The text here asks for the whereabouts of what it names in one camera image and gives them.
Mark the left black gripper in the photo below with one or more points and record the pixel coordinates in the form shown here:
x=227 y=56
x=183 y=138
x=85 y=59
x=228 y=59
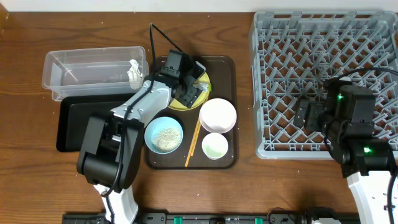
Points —
x=189 y=99

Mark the pile of rice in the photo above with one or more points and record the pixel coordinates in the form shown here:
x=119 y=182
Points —
x=166 y=140

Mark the crumpled white tissue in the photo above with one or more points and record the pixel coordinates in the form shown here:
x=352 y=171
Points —
x=134 y=74

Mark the light blue bowl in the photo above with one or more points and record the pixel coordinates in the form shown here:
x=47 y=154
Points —
x=156 y=125

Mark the brown serving tray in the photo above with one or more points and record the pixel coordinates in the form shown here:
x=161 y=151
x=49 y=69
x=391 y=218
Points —
x=204 y=136

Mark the yellow green snack wrapper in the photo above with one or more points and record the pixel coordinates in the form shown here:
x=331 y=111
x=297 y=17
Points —
x=203 y=86

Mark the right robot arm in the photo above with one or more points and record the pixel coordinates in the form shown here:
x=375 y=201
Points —
x=345 y=118

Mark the wooden chopsticks pair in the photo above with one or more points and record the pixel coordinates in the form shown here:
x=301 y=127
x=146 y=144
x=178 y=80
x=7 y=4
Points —
x=193 y=142

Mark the grey dishwasher rack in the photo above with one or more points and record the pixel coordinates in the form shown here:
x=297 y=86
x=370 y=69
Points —
x=293 y=53

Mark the pale green cup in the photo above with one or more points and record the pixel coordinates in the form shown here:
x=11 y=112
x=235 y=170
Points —
x=215 y=146

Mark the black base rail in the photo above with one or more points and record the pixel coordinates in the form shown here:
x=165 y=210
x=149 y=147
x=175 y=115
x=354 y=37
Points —
x=274 y=216

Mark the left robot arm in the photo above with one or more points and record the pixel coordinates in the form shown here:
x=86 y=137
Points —
x=111 y=150

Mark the black tray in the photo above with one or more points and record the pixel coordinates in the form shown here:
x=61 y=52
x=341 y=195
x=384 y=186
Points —
x=75 y=112

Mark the clear plastic bin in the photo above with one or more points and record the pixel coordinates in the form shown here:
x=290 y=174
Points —
x=97 y=71

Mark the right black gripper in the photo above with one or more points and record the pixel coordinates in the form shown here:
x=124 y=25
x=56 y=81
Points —
x=314 y=108

